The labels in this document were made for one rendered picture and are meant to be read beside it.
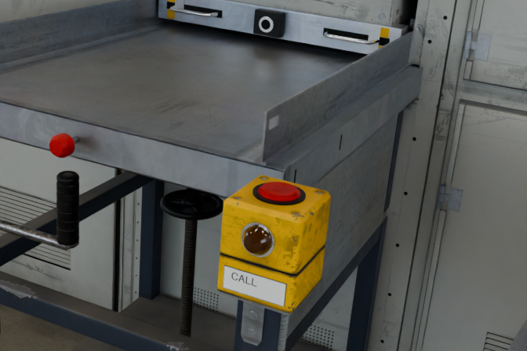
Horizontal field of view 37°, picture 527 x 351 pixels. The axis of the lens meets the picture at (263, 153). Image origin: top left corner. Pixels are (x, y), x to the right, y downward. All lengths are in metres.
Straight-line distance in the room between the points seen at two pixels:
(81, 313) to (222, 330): 0.67
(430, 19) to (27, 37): 0.74
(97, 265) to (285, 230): 1.41
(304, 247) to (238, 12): 0.98
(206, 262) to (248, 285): 1.17
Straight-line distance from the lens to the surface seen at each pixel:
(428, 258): 1.69
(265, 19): 1.58
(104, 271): 2.07
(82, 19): 1.52
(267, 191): 0.72
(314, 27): 1.57
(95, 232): 2.04
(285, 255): 0.71
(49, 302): 1.27
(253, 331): 0.78
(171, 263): 1.96
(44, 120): 1.12
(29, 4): 1.65
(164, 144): 1.01
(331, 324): 1.83
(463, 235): 1.63
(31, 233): 1.17
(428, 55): 1.56
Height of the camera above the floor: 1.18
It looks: 20 degrees down
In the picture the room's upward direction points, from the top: 5 degrees clockwise
